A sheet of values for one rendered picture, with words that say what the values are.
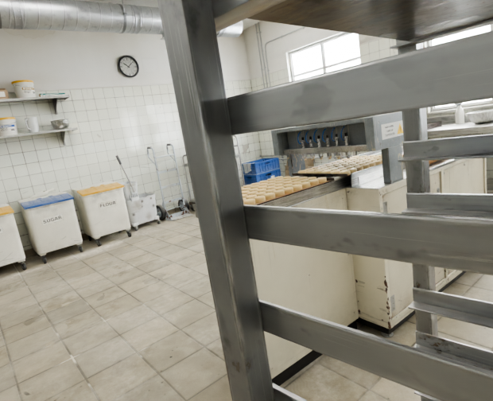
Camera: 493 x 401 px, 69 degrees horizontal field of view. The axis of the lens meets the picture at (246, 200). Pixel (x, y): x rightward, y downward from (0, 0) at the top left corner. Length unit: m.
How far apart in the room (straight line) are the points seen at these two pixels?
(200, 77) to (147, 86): 5.83
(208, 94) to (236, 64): 6.87
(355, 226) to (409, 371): 0.10
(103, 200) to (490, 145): 4.71
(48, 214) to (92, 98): 1.85
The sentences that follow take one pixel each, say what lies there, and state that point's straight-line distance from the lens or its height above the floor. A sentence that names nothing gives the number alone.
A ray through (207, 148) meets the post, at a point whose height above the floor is 1.21.
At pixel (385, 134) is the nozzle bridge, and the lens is 1.87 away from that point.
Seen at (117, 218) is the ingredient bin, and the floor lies 0.31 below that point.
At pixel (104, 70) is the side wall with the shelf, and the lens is 5.92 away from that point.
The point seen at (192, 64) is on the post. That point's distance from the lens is 0.29.
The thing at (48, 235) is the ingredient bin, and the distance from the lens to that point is 4.93.
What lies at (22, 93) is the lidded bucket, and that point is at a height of 2.04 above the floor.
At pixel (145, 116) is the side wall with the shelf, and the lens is 6.01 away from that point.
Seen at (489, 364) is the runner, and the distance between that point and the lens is 0.78.
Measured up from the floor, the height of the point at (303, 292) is 0.41.
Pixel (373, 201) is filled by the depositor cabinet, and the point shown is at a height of 0.77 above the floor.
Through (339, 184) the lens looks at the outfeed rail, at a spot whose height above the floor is 0.86.
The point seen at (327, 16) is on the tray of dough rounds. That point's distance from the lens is 0.38.
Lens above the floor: 1.22
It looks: 11 degrees down
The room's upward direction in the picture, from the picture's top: 9 degrees counter-clockwise
